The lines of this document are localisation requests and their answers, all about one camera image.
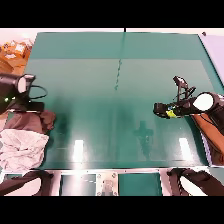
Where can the light grey garment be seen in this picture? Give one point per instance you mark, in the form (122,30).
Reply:
(21,150)

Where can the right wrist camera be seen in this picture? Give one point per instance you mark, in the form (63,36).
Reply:
(181,87)

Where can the brown garment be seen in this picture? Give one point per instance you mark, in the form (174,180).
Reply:
(28,121)

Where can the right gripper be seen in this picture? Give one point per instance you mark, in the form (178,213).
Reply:
(165,110)

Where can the silver frame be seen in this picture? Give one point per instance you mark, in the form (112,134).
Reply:
(106,184)

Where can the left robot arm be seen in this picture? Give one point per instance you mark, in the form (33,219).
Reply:
(10,83)

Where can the orange garment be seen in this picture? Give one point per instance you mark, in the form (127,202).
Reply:
(213,148)

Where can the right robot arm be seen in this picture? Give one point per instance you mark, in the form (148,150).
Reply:
(213,100)

